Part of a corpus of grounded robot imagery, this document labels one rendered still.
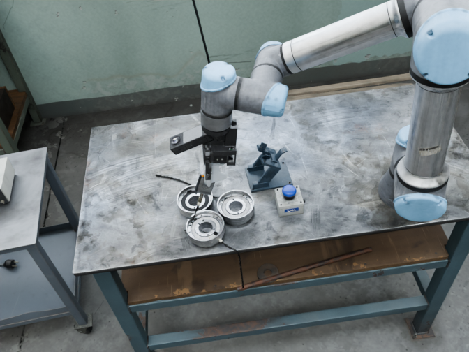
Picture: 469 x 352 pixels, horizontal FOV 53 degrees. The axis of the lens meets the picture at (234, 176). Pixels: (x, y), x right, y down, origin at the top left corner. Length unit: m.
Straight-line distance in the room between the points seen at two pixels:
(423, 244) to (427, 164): 0.59
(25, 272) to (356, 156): 1.43
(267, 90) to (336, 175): 0.51
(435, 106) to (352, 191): 0.50
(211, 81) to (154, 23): 1.80
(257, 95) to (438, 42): 0.37
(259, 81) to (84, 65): 2.02
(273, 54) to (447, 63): 0.40
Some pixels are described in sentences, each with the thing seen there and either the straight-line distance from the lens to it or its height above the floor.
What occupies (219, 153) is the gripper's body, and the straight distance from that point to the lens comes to 1.17.
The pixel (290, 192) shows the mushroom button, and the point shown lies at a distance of 1.32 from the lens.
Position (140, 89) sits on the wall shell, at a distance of 3.05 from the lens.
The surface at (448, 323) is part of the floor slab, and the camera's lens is 2.19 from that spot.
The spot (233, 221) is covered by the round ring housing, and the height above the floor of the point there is 0.83.
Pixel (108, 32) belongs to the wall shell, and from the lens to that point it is 2.85.
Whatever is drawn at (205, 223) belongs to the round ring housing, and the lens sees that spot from 1.33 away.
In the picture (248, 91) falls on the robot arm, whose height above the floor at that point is 1.24.
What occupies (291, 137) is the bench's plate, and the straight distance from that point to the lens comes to 1.58.
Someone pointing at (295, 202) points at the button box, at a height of 0.84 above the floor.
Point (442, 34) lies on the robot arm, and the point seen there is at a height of 1.42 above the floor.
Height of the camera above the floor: 1.87
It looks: 47 degrees down
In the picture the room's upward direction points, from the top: 6 degrees counter-clockwise
